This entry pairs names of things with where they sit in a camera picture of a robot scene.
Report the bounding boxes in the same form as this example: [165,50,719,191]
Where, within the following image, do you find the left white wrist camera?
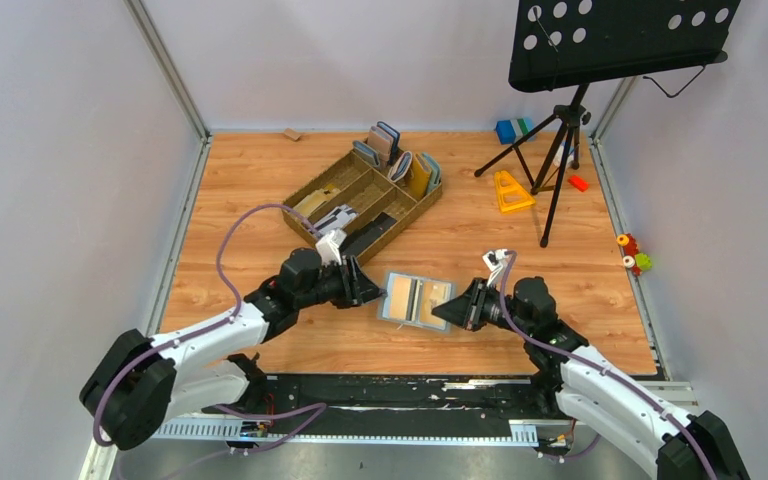
[315,228,347,266]

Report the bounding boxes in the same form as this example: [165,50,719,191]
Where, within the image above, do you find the yellow card holder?
[406,153,433,200]

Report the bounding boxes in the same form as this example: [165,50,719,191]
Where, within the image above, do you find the gold card magnetic stripe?
[383,274,419,322]

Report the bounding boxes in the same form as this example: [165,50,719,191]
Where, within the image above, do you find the white gold VIP card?
[417,280,452,331]

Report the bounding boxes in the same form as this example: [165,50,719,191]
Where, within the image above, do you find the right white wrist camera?
[482,248,510,287]

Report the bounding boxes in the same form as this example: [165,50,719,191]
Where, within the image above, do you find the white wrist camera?
[482,248,510,287]
[315,228,347,266]

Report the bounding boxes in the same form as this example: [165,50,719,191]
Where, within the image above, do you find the yellow triangular toy block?
[493,170,536,214]

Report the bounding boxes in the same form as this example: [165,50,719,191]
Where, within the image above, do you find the small cardboard scrap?
[282,128,303,142]

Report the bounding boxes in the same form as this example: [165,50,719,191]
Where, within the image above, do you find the tan card in basket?
[286,184,342,219]

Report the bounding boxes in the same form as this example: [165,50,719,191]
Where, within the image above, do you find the black music stand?
[473,0,743,249]

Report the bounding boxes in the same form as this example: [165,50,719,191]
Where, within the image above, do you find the blue tan card holder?
[365,121,401,166]

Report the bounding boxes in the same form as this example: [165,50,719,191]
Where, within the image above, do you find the woven divided basket tray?
[283,152,443,265]

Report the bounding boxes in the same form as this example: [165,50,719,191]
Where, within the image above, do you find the blue green toy block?
[494,117,534,145]

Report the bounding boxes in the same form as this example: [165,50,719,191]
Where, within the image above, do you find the black white cards stack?
[313,204,358,236]

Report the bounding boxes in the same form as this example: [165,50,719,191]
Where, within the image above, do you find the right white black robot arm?
[432,277,749,479]

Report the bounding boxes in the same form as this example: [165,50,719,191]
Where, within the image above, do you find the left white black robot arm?
[79,248,386,451]

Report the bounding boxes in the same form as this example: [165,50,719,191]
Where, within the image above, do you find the small red toy brick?
[568,175,590,192]

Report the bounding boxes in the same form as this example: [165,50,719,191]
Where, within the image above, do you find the red green toy figure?
[616,233,653,277]

